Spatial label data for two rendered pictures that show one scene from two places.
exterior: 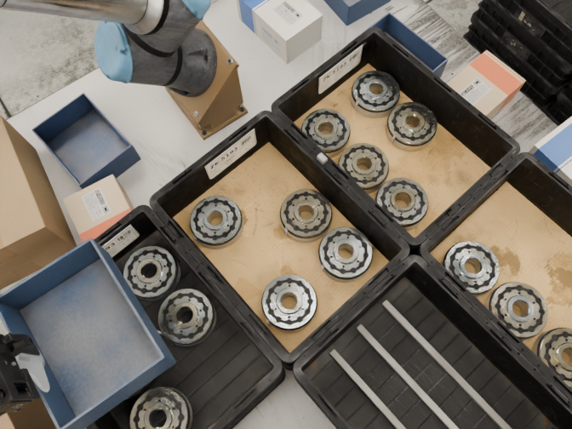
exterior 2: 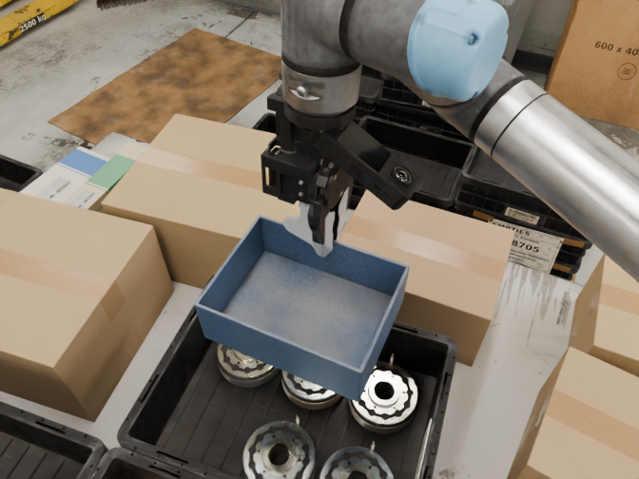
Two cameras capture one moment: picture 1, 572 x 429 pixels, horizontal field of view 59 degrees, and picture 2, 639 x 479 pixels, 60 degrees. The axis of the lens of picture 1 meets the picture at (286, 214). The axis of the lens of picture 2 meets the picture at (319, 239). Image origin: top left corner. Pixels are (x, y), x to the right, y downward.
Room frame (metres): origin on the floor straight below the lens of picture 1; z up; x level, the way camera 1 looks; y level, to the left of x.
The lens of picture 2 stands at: (0.44, 0.09, 1.63)
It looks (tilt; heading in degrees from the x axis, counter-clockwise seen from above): 49 degrees down; 146
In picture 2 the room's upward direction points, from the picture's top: straight up
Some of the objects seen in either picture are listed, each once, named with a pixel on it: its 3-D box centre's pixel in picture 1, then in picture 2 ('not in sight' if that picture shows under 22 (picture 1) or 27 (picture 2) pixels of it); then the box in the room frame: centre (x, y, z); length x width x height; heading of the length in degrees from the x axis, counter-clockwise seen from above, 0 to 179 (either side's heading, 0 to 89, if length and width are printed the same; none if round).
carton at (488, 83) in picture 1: (478, 93); not in sight; (0.68, -0.49, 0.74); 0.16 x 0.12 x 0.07; 127
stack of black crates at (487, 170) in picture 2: not in sight; (520, 217); (-0.21, 1.30, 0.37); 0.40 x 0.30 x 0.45; 31
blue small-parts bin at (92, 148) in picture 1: (87, 144); not in sight; (0.63, 0.46, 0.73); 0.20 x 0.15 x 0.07; 38
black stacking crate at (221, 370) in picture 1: (151, 341); (298, 407); (0.13, 0.26, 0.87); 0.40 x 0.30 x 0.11; 37
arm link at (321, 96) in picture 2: not in sight; (319, 82); (0.06, 0.35, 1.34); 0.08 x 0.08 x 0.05
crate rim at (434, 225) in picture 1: (391, 129); not in sight; (0.49, -0.22, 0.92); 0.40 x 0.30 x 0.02; 37
